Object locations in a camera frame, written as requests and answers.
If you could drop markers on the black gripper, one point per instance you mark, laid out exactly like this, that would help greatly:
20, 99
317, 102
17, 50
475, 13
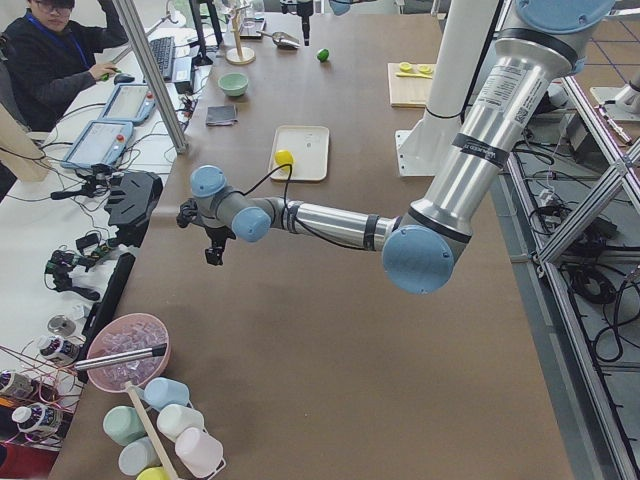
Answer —
303, 20
216, 237

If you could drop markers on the yellow lemon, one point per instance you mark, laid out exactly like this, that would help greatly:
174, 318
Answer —
283, 159

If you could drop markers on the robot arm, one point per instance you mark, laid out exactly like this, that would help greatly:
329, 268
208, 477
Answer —
304, 9

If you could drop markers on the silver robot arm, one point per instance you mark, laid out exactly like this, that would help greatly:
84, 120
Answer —
541, 41

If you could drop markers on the white rectangular tray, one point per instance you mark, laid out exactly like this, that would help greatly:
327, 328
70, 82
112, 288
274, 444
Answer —
309, 147

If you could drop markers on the metal scoop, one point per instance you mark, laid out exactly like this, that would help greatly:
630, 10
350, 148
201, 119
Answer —
282, 40

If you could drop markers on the green lime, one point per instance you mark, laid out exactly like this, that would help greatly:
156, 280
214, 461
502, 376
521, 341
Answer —
323, 55

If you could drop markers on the wooden cup tree stand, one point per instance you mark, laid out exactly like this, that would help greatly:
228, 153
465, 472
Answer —
237, 54

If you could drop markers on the pale green bowl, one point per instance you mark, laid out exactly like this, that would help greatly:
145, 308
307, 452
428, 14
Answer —
233, 84

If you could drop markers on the yellow plastic knife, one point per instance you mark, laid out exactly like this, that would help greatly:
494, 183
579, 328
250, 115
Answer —
412, 75

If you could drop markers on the pink bowl with ice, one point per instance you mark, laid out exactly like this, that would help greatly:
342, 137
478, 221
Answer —
124, 335

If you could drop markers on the black flat bar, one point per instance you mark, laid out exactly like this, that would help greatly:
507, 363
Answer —
103, 311

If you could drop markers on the bamboo cutting board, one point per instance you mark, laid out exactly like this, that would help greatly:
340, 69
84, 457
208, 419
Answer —
408, 92

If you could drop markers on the grey folded cloth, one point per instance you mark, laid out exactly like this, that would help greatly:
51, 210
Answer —
224, 115

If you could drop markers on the black keyboard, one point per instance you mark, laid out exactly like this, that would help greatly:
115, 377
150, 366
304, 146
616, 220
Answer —
162, 50

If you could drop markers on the light blue cup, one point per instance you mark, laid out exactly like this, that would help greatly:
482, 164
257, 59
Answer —
161, 392

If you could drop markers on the near teach pendant tablet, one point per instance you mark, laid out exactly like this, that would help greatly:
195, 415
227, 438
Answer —
101, 142

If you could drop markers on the teach pendant tablet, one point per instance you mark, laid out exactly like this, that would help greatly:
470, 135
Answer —
129, 102
101, 142

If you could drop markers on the far teach pendant tablet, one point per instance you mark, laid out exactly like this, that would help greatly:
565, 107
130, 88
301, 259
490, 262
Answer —
129, 102

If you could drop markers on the white cup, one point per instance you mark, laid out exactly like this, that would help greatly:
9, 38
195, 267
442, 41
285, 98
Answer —
174, 419

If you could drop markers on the green cup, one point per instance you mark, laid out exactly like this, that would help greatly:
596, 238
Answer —
123, 425

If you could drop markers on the pink cup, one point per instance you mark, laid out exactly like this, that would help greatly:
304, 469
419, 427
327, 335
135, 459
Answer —
200, 452

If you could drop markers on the grey-blue cup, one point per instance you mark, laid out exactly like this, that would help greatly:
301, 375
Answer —
138, 456

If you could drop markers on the yellow cup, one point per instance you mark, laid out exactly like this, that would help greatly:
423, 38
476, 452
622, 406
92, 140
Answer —
153, 473

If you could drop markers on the seated person in black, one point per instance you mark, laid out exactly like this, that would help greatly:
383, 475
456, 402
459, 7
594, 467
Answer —
51, 58

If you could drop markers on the black metal bracket stand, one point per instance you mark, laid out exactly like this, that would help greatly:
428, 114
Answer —
132, 199

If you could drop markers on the metal tongs handle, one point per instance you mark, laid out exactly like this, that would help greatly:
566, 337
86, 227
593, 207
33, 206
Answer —
120, 358

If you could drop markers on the wooden rack handle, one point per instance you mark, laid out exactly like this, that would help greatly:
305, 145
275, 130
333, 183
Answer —
166, 463

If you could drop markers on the aluminium frame post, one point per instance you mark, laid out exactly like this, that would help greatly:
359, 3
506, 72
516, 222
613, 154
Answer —
138, 41

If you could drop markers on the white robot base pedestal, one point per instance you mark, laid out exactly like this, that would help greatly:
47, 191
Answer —
468, 32

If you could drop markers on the aluminium truss frame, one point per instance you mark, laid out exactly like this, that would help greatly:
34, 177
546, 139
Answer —
569, 208

